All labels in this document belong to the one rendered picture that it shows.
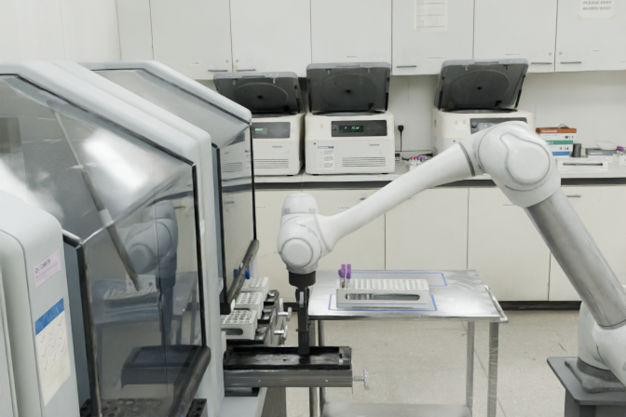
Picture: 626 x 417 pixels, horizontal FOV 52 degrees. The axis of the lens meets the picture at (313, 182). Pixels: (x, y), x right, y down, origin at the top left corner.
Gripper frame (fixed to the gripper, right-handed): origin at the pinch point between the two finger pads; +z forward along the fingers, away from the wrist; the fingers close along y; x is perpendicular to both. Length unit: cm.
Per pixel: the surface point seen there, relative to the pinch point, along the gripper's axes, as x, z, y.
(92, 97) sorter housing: -40, -70, 36
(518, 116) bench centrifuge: 119, -39, -232
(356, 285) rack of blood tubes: 15.4, -3.9, -32.6
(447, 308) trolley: 44, 2, -28
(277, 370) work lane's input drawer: -6.5, 3.7, 11.3
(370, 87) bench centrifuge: 30, -57, -259
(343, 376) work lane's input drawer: 10.9, 5.3, 11.3
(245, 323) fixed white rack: -17.1, -2.3, -5.8
